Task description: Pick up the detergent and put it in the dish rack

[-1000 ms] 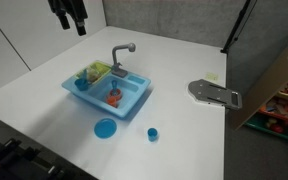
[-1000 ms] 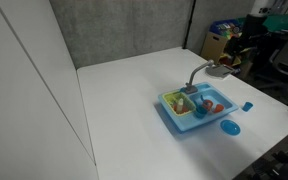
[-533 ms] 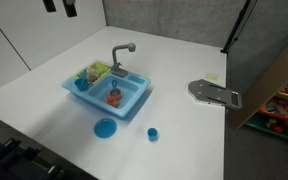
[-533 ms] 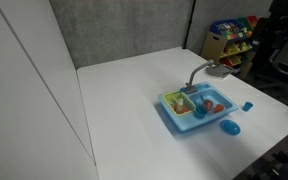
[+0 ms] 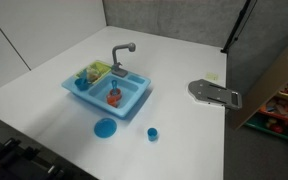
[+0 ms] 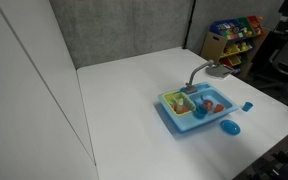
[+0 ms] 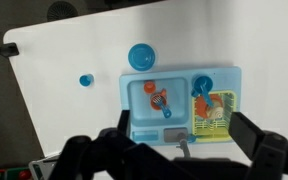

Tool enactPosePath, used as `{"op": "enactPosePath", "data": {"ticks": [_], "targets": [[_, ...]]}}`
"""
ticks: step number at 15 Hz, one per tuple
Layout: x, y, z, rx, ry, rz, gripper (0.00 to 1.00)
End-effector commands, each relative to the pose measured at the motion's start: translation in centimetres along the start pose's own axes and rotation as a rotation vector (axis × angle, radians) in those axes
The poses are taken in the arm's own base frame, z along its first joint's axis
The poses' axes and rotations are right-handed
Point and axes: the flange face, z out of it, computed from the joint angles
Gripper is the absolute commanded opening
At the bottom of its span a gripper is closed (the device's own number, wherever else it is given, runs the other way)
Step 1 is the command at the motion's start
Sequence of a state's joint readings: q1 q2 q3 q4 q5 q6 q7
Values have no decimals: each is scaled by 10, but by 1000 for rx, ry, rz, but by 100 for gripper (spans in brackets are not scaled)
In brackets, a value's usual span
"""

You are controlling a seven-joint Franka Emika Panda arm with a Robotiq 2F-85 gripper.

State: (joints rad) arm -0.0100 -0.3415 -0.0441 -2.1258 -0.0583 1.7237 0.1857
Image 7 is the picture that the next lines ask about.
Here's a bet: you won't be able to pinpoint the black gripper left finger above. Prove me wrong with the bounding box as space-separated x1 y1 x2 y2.
48 109 192 180

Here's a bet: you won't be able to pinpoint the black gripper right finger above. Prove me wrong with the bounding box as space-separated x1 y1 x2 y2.
228 111 288 180

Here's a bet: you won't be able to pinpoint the yellow-green toy dish rack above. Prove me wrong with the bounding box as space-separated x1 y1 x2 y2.
192 90 237 144

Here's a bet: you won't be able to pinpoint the grey metal mounting plate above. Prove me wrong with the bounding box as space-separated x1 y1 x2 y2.
28 153 63 180

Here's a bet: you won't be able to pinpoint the small blue toy cup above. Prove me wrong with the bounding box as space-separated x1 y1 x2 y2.
79 73 95 88

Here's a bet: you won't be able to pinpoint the orange toy plate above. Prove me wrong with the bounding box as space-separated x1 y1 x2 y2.
195 94 223 119

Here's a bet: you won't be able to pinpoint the orange toy pan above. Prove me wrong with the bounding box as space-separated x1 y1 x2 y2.
150 88 168 111

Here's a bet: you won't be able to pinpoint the grey toy faucet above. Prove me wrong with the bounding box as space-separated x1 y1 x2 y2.
163 127 197 158

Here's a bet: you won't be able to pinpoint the blue toy fork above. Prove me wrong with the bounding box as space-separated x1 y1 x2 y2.
152 94 173 119

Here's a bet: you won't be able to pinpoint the wooden toy shelf colourful bins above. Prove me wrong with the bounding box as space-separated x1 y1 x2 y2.
0 166 35 180

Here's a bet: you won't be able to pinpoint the orange toy cup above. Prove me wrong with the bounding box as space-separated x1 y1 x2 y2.
143 80 157 94

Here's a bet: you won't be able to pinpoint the light blue toy sink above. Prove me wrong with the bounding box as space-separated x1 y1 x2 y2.
118 66 242 146

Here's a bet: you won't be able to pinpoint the blue toy pot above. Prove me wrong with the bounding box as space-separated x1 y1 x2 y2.
191 75 214 108

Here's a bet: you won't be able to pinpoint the blue toy plate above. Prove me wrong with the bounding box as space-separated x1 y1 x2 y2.
127 42 158 72

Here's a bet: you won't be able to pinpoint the black table clamp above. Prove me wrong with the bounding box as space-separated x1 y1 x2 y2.
0 42 20 58

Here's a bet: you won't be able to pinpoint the black round ribbed object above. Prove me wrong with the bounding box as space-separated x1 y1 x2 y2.
47 0 79 22

